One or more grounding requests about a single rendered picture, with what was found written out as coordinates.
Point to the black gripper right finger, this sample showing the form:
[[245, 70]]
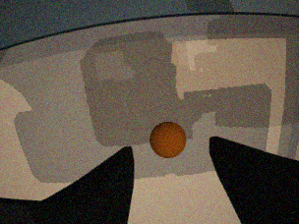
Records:
[[263, 187]]

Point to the orange-brown ball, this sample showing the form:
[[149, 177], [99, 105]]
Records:
[[167, 139]]

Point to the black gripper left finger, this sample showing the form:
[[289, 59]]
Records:
[[102, 196]]

